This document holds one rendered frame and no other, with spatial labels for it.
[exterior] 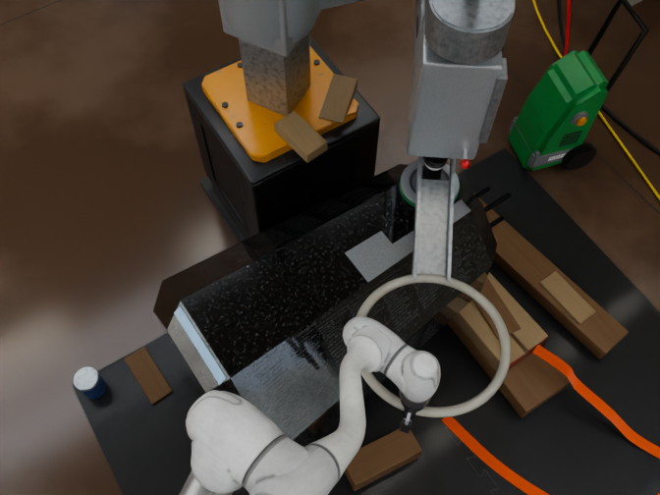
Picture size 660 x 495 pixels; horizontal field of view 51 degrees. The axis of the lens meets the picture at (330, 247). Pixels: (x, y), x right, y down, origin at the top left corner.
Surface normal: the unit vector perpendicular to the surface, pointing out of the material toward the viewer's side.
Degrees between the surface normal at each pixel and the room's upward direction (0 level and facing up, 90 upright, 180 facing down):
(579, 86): 34
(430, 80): 90
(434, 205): 16
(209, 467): 51
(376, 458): 0
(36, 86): 0
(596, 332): 0
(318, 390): 45
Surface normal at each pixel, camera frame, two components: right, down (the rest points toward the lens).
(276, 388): 0.43, 0.15
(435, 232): -0.02, -0.24
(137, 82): 0.00, -0.49
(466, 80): -0.08, 0.87
